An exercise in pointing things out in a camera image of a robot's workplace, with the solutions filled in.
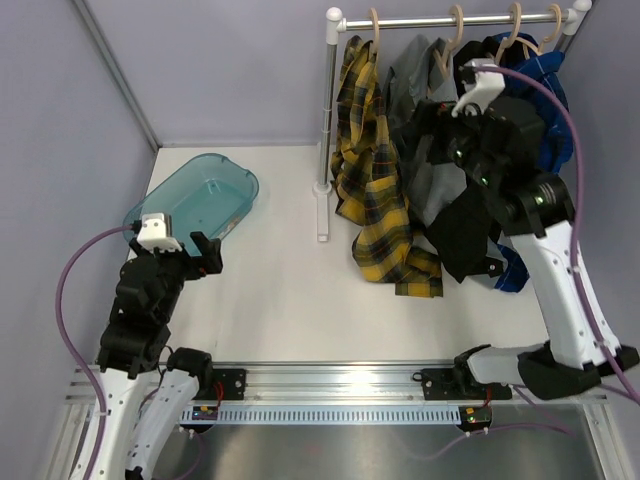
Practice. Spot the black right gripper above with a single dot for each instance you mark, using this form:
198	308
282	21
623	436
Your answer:
430	118

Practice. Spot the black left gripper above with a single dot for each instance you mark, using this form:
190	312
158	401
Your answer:
210	261

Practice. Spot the yellow plaid shirt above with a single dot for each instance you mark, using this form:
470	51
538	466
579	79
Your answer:
367	182

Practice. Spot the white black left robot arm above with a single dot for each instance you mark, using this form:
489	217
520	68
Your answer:
125	438

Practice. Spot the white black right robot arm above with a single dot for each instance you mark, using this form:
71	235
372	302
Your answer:
496	148

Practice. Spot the grey shirt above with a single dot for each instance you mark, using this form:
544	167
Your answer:
414	78

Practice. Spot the wooden hanger of grey shirt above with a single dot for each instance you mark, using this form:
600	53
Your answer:
443	57

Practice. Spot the black shirt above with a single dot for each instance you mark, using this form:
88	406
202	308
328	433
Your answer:
456	220

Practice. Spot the blue plaid shirt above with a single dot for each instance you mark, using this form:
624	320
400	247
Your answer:
556	148

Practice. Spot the wooden hanger of blue shirt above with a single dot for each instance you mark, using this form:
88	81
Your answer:
528	46

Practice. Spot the teal plastic tub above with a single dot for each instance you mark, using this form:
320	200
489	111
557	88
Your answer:
210	193

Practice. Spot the white metal clothes rack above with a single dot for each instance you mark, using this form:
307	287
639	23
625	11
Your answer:
336	24

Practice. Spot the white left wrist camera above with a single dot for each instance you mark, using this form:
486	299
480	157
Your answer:
155	234

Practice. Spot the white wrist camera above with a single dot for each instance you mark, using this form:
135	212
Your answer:
483	84
155	234

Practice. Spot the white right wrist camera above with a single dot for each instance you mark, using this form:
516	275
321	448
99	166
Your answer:
483	84

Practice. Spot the aluminium mounting rail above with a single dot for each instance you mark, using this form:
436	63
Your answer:
358	382

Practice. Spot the white slotted cable duct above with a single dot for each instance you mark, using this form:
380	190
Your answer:
324	415

